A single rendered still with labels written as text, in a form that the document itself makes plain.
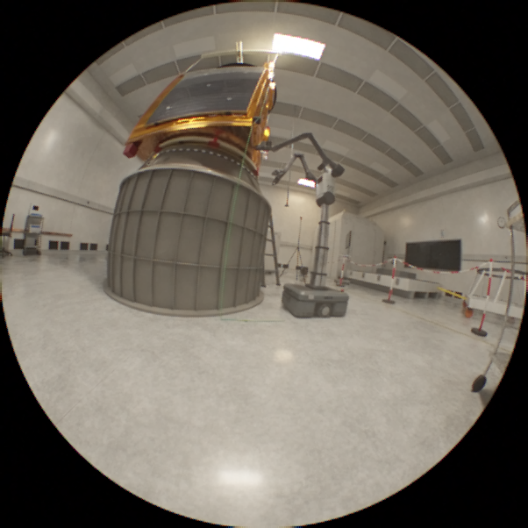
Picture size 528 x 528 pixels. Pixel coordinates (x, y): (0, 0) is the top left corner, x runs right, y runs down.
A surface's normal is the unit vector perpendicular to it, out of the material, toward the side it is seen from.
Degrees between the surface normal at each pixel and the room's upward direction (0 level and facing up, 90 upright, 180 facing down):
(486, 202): 90
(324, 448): 0
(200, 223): 90
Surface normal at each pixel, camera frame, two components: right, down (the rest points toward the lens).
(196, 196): 0.47, 0.09
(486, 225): -0.99, -0.13
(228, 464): 0.13, -0.99
